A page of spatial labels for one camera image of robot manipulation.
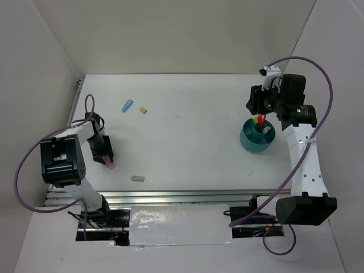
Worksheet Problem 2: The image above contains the teal round divided organizer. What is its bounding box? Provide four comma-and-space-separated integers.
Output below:
239, 118, 276, 153

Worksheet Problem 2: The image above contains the blue transparent cap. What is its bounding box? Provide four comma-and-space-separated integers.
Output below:
122, 100, 134, 113

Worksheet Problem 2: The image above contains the red gel pen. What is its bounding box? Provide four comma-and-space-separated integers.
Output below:
260, 114, 267, 129

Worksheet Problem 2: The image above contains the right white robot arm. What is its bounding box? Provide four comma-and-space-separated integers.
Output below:
246, 72, 337, 226

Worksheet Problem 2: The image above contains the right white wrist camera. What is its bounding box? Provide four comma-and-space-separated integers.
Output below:
259, 65, 282, 91

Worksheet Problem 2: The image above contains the small tan eraser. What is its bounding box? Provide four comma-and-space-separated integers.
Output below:
139, 107, 147, 114

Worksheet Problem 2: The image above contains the aluminium front rail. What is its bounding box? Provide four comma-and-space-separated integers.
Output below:
44, 189, 316, 206

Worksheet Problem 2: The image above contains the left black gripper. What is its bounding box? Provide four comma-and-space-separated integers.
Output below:
87, 134, 114, 164

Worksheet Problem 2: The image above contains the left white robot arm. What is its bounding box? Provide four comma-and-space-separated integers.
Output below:
40, 113, 114, 227

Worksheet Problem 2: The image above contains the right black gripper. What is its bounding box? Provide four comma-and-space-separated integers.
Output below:
246, 80, 286, 115

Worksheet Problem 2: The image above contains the grey rectangular eraser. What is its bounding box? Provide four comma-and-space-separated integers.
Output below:
131, 175, 145, 182

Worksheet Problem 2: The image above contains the pink eraser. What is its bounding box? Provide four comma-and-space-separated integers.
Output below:
104, 156, 115, 170

